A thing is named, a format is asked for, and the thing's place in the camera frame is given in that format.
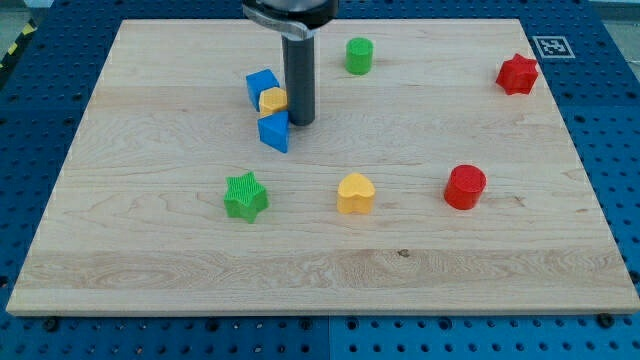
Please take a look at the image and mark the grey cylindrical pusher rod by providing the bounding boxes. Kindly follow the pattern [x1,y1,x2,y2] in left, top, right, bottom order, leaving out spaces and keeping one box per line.
[282,36,316,126]

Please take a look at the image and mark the red star block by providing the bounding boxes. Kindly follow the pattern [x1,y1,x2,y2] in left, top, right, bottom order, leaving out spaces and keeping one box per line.
[496,53,539,95]

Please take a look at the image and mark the blue cube block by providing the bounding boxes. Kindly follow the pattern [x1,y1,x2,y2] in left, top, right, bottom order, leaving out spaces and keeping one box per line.
[245,69,280,112]

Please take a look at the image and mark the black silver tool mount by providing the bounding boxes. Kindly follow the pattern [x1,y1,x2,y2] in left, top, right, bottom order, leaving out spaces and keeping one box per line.
[242,0,339,41]

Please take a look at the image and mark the white fiducial marker tag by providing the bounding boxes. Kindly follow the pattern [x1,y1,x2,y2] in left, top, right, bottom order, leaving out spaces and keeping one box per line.
[532,35,575,59]

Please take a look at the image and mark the yellow heart block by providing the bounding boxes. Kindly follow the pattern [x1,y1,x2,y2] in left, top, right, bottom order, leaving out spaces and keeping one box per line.
[336,173,376,214]

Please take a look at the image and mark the red cylinder block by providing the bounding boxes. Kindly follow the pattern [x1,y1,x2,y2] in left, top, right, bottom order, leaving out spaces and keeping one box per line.
[443,164,487,210]

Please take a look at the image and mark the green cylinder block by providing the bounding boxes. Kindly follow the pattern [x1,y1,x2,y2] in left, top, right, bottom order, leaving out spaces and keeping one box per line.
[345,37,374,75]

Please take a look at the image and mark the green star block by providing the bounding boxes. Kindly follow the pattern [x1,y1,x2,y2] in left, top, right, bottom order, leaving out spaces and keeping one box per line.
[223,172,269,223]

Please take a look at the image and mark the blue triangle block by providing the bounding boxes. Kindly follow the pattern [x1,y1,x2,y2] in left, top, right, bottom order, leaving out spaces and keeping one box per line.
[257,111,289,153]

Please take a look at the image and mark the yellow hexagon block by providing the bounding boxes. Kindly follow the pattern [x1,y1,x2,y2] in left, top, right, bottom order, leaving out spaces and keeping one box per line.
[259,87,288,117]

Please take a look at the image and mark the light wooden board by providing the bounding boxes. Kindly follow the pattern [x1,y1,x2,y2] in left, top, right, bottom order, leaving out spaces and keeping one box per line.
[7,19,639,316]

